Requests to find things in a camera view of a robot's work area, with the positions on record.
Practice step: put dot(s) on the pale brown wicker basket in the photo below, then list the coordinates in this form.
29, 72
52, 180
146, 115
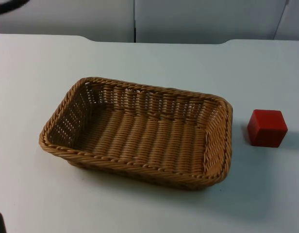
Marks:
144, 136

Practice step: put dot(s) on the red cube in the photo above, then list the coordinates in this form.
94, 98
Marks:
267, 129

